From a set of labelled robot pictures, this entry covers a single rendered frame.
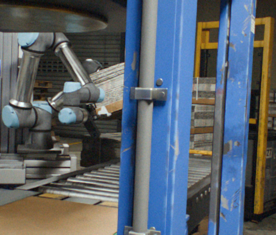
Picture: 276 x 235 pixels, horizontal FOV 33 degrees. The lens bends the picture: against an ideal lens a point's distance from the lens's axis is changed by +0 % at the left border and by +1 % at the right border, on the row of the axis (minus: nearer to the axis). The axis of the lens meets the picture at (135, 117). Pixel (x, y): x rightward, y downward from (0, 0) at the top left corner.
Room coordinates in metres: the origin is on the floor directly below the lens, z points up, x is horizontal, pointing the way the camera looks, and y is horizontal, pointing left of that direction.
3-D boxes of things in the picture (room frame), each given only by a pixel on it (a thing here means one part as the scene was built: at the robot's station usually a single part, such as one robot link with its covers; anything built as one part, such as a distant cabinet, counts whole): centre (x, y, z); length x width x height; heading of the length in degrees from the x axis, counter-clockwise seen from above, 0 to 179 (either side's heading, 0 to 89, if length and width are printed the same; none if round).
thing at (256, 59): (4.44, -0.89, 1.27); 0.57 x 0.01 x 0.65; 51
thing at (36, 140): (2.48, 0.51, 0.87); 0.15 x 0.15 x 0.10
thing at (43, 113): (2.48, 0.51, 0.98); 0.13 x 0.12 x 0.14; 139
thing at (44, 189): (1.50, 0.11, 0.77); 0.47 x 0.05 x 0.05; 69
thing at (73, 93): (2.13, 0.28, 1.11); 0.11 x 0.08 x 0.11; 139
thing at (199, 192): (1.96, -0.34, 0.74); 1.34 x 0.05 x 0.12; 159
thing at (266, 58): (4.22, -1.14, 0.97); 0.09 x 0.09 x 1.75; 51
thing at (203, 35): (4.63, -0.63, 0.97); 0.09 x 0.09 x 1.75; 51
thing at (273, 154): (4.71, -1.11, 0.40); 0.69 x 0.55 x 0.80; 51
